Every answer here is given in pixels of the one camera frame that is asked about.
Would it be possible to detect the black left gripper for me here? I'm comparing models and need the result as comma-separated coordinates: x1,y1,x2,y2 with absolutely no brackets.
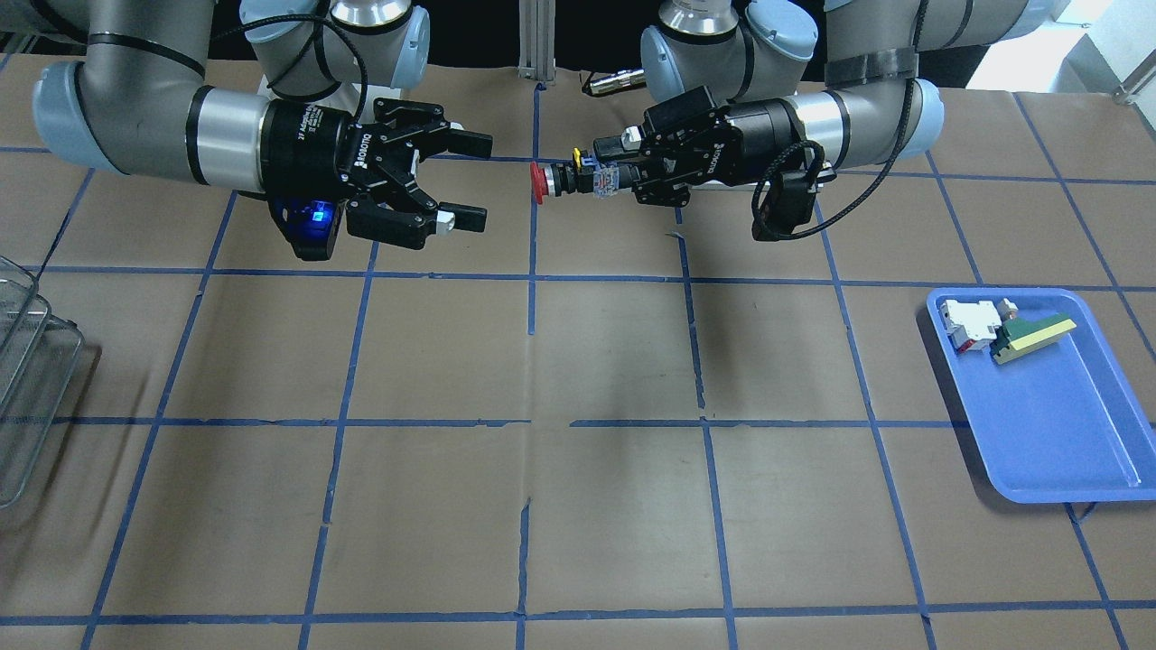
592,87,805,209

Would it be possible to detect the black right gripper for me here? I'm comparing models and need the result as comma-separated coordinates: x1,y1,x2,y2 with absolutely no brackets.
264,98,494,250

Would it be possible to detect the red emergency stop button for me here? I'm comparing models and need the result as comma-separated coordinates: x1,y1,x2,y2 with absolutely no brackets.
529,148,625,205

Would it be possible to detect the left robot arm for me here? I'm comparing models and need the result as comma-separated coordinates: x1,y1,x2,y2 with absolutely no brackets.
536,1,1052,207

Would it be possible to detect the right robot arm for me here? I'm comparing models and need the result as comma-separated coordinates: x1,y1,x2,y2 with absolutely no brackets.
3,1,492,263

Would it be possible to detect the white circuit breaker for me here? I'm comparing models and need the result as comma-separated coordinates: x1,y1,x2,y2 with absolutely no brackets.
938,300,1002,354

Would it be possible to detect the green yellow terminal block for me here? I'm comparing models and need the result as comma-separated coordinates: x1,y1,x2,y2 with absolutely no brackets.
990,300,1077,365

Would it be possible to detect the blue plastic tray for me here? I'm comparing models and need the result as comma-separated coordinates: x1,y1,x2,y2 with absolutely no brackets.
926,285,1155,505

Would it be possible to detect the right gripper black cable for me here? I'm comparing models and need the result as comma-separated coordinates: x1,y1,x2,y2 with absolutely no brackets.
212,14,369,123

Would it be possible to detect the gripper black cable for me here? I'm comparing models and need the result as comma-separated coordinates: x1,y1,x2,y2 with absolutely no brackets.
212,14,369,123
751,0,931,243

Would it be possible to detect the silver cable connector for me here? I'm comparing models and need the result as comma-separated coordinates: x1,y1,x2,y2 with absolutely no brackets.
581,69,649,98

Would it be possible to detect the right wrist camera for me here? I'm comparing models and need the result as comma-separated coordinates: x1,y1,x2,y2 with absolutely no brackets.
266,197,342,263

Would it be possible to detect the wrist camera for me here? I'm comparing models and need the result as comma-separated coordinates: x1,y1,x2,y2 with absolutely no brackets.
751,162,837,242
266,197,342,263

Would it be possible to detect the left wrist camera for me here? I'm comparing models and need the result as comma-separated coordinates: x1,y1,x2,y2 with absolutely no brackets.
751,162,837,242

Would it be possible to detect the aluminium frame post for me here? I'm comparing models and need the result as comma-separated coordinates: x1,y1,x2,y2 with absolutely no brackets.
517,0,556,87

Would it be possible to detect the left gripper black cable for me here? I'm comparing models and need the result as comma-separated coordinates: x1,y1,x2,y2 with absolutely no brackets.
751,0,931,243

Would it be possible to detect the silver wire mesh shelf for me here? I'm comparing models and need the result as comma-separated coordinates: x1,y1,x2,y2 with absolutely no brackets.
1,258,84,509

